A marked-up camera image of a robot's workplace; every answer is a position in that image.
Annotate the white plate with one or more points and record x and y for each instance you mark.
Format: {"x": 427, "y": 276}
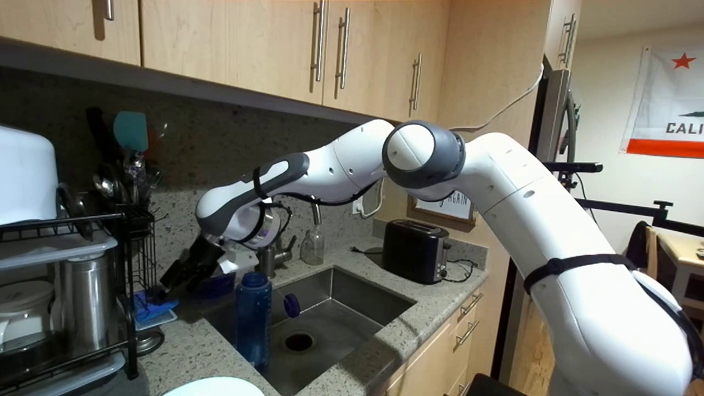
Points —
{"x": 215, "y": 387}

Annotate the teal spatula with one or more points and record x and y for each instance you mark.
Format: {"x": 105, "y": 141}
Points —
{"x": 130, "y": 132}

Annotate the black utensil holder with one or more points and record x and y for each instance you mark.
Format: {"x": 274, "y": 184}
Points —
{"x": 140, "y": 249}

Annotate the black spatula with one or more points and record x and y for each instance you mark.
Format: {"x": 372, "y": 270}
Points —
{"x": 95, "y": 134}

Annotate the wide wooden cabinet door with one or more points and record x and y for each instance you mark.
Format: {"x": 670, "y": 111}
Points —
{"x": 234, "y": 44}

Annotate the wooden side table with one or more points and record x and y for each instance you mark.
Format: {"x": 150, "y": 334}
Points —
{"x": 682, "y": 255}

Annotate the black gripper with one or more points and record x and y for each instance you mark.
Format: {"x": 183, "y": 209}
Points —
{"x": 198, "y": 263}

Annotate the wooden base cabinet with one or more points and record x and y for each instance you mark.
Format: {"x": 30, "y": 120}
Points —
{"x": 440, "y": 360}

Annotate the black vertical stand pole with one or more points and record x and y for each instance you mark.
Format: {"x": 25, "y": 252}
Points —
{"x": 509, "y": 321}

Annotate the blue water bottle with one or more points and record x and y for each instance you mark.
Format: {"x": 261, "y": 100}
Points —
{"x": 253, "y": 321}

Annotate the white wall outlet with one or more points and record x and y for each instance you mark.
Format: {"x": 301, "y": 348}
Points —
{"x": 355, "y": 209}

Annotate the clear glass soap dispenser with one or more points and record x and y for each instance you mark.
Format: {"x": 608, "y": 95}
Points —
{"x": 311, "y": 246}

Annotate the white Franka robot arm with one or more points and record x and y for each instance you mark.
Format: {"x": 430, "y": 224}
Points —
{"x": 586, "y": 294}

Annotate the stainless steel sink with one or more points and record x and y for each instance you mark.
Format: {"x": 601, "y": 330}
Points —
{"x": 330, "y": 330}

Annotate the black toaster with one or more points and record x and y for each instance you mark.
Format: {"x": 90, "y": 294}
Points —
{"x": 413, "y": 252}

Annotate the white plastic container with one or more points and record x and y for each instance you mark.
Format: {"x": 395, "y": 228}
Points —
{"x": 25, "y": 176}

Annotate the narrow wooden cabinet door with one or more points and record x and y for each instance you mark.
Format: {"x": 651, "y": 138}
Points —
{"x": 52, "y": 26}

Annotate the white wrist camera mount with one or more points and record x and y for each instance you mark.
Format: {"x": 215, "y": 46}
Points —
{"x": 239, "y": 261}

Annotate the stainless steel pot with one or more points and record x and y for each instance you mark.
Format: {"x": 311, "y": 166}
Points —
{"x": 89, "y": 301}

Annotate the California flag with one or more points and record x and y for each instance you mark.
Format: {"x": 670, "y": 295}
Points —
{"x": 667, "y": 111}

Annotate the blue tethered bottle cap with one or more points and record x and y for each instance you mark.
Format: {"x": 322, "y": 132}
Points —
{"x": 292, "y": 306}

